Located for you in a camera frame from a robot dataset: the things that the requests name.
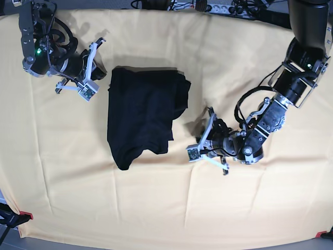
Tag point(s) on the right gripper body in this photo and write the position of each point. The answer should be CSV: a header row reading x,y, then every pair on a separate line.
x,y
75,65

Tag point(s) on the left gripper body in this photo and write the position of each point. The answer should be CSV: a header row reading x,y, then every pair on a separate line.
x,y
222,140

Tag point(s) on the dark navy T-shirt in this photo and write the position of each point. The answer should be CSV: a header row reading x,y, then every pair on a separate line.
x,y
142,107

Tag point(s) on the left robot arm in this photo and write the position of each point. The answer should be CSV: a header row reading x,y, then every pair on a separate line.
x,y
307,58

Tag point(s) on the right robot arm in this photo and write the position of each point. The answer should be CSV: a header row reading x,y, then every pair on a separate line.
x,y
49,47

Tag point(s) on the yellow table cloth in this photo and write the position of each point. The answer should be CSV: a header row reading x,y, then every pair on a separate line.
x,y
57,165

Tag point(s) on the white power strip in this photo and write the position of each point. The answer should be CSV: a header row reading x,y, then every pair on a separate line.
x,y
217,9

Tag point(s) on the right red black clamp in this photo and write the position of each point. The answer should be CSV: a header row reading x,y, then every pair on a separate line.
x,y
325,234

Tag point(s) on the red black clamp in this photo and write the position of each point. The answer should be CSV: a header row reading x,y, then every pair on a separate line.
x,y
325,234
12,219

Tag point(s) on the left red black clamp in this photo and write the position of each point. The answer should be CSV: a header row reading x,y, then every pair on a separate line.
x,y
12,219

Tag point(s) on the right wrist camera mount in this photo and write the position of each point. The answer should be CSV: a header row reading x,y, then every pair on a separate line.
x,y
87,87

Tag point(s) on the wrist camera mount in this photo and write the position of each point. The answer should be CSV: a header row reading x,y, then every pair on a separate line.
x,y
87,87
200,150

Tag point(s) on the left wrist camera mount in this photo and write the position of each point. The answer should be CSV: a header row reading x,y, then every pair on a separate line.
x,y
200,150

